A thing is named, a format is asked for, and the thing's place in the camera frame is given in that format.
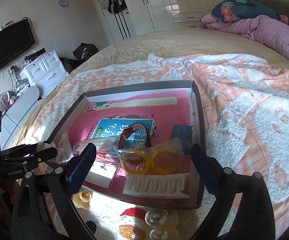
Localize clear bag white card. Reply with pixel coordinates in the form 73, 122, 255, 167
85, 161, 117, 189

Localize cream flower hair clip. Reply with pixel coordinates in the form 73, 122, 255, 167
72, 190, 92, 210

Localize white wavy hair comb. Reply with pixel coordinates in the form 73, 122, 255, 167
123, 173, 189, 199

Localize clear plastic bag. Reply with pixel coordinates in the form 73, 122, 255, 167
73, 136, 121, 157

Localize yellow hoop earrings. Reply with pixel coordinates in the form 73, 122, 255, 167
118, 138, 184, 175

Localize blue jewelry card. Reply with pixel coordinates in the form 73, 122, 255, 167
170, 125, 193, 155

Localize red white bangle bracelet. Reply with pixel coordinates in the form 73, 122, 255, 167
118, 122, 152, 151

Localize pearl hair clip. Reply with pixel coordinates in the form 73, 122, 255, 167
145, 209, 179, 239

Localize white bedroom door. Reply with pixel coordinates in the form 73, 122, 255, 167
93, 0, 136, 44

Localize white round chair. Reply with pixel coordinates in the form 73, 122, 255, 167
0, 86, 41, 150

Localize shallow cardboard tray box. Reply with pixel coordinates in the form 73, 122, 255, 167
40, 80, 207, 210

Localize peach white fleece blanket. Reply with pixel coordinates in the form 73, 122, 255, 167
15, 54, 289, 237

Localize white drawer cabinet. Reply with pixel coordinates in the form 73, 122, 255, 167
20, 49, 69, 98

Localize black bag on floor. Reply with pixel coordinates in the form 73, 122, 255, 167
73, 43, 99, 61

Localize beige bed cover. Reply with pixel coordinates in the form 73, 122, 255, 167
15, 28, 289, 143

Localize pink quilt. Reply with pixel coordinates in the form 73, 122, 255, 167
200, 14, 289, 60

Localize dark floral pillow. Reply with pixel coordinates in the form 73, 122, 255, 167
211, 0, 289, 25

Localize hanging bags on door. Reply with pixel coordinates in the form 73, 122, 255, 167
100, 0, 128, 15

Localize white built-in wardrobe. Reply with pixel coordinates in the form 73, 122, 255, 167
125, 0, 224, 35

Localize black wall television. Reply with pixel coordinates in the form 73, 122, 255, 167
0, 18, 35, 69

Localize purple wall clock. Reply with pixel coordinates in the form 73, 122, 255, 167
59, 0, 68, 7

